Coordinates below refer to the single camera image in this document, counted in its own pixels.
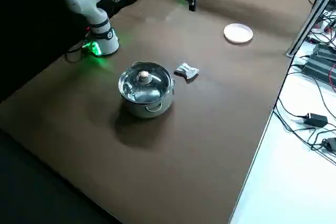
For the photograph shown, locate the pink plate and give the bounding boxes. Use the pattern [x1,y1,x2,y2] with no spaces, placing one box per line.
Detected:
[223,23,254,44]

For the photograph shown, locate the silver sponge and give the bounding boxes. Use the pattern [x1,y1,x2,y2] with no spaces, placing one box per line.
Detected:
[174,61,200,83]

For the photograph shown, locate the glass pot lid with knob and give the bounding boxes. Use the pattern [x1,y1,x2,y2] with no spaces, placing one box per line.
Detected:
[119,62,174,104]

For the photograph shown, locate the black power supply box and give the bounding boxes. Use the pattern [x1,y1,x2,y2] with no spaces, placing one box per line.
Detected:
[312,42,336,61]
[301,53,336,83]

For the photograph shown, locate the black backdrop cloth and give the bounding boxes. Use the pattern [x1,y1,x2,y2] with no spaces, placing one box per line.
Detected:
[0,0,169,104]

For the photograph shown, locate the black power adapter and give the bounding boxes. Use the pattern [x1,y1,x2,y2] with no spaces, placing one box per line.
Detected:
[322,136,336,153]
[303,112,329,127]

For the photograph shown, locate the aluminium frame post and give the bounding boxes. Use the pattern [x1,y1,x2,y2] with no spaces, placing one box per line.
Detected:
[285,0,336,57]

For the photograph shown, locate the red and black cables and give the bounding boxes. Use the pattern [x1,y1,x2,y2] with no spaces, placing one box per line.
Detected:
[306,11,336,45]

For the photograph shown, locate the pale cooking pot with handles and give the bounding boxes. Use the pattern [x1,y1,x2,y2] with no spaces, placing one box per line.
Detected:
[118,61,176,119]

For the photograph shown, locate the black arm base cable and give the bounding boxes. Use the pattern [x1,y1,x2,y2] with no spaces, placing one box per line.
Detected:
[65,42,91,63]

